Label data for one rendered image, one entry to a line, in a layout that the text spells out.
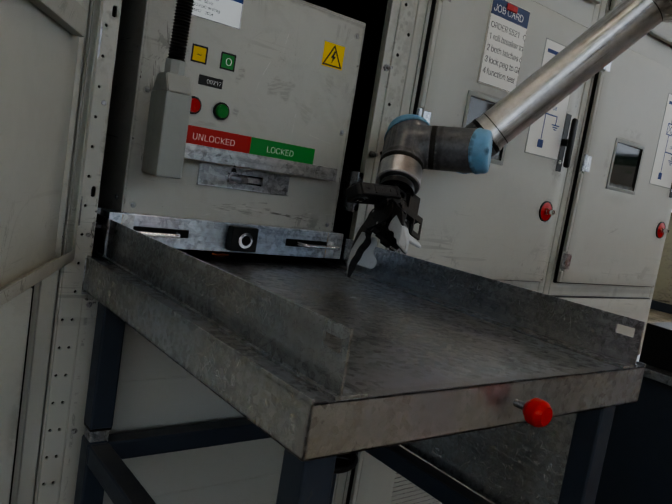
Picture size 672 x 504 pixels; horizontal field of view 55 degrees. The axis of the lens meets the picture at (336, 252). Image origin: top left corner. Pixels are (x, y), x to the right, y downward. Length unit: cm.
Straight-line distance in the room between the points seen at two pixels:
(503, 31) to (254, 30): 68
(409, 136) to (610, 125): 98
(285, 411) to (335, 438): 5
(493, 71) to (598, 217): 69
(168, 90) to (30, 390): 56
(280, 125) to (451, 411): 81
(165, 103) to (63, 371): 50
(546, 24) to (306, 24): 73
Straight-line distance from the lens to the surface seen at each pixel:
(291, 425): 63
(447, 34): 160
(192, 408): 136
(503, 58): 174
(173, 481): 141
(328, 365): 63
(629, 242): 239
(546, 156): 192
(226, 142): 131
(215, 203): 131
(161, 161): 114
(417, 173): 128
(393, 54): 150
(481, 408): 78
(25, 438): 127
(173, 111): 114
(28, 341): 120
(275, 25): 137
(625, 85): 223
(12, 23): 87
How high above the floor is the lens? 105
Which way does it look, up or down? 7 degrees down
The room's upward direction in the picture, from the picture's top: 9 degrees clockwise
